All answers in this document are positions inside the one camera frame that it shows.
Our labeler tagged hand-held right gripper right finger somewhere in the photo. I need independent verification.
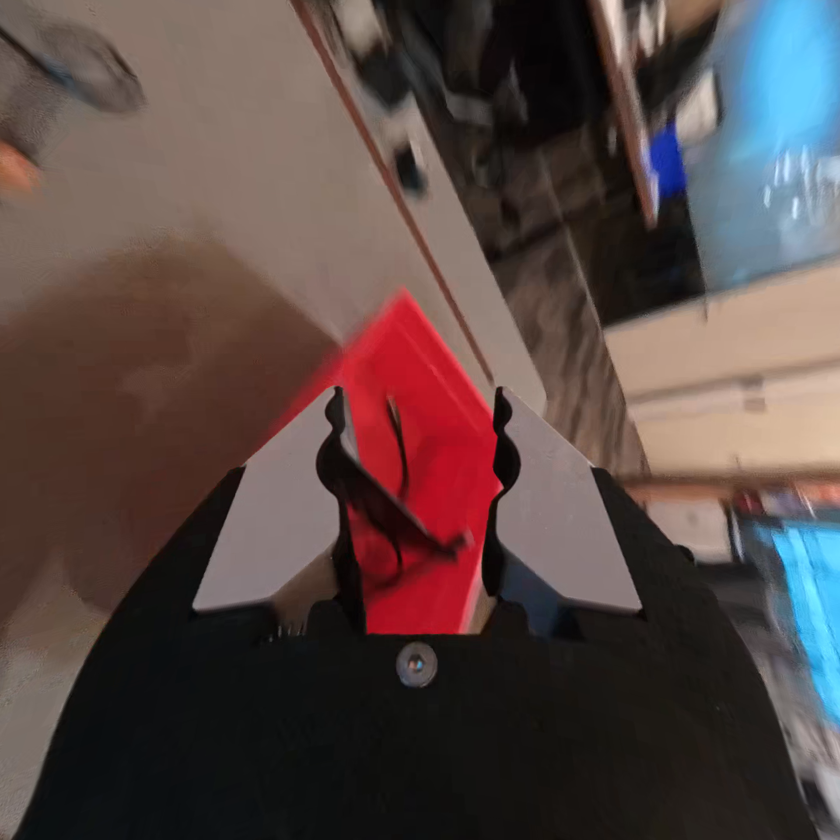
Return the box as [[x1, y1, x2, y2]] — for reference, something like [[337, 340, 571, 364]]
[[482, 386, 643, 614]]

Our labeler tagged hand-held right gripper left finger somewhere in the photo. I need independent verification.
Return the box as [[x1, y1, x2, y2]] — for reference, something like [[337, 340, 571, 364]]
[[193, 386, 367, 635]]

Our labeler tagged red plastic bin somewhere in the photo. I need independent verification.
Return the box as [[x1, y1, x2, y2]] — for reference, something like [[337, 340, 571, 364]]
[[279, 287, 501, 635]]

